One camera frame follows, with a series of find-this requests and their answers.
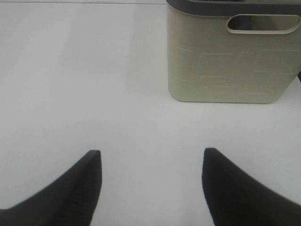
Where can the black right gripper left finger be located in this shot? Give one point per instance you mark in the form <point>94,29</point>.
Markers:
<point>70,200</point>

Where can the beige plastic basket grey rim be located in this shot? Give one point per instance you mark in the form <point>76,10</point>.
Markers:
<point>232,51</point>

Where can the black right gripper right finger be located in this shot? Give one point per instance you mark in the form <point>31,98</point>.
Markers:
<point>234,198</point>

